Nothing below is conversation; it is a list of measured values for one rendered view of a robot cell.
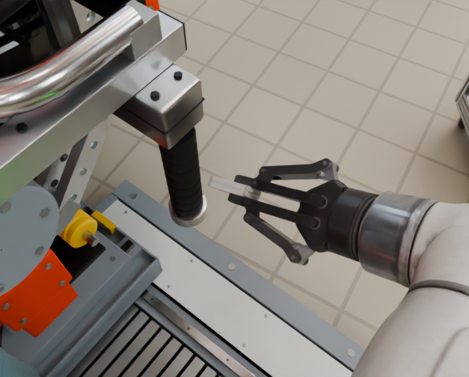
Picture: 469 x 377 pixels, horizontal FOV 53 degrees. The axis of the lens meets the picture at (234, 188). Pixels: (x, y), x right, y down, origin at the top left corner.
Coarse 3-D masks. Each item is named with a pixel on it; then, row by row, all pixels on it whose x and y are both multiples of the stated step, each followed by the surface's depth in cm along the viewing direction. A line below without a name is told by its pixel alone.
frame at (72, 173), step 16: (48, 0) 55; (64, 0) 52; (64, 16) 57; (80, 16) 54; (96, 16) 56; (64, 32) 59; (80, 32) 55; (96, 128) 67; (80, 144) 67; (96, 144) 69; (64, 160) 72; (80, 160) 68; (48, 176) 70; (64, 176) 69; (80, 176) 70; (64, 192) 69; (80, 192) 72; (64, 208) 70; (64, 224) 72
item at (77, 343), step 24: (96, 216) 120; (120, 240) 120; (144, 264) 117; (120, 288) 113; (144, 288) 118; (96, 312) 110; (120, 312) 114; (72, 336) 107; (96, 336) 110; (48, 360) 105; (72, 360) 106
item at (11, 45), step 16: (32, 0) 59; (16, 16) 60; (32, 16) 61; (48, 16) 61; (0, 32) 59; (32, 32) 62; (48, 32) 62; (0, 48) 60; (16, 48) 69; (32, 48) 66; (48, 48) 64; (0, 64) 72; (16, 64) 70; (32, 64) 68
